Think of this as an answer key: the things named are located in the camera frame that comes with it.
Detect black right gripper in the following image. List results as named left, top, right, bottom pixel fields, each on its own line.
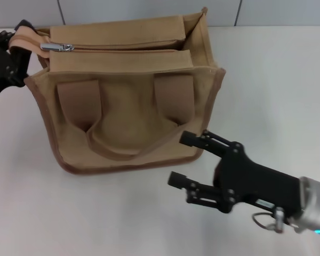
left=167, top=130, right=305, bottom=214

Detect khaki canvas food bag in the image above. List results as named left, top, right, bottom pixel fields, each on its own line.
left=9, top=6, right=226, bottom=175

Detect right gripper grey cable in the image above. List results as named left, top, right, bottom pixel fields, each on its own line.
left=252, top=206, right=286, bottom=234

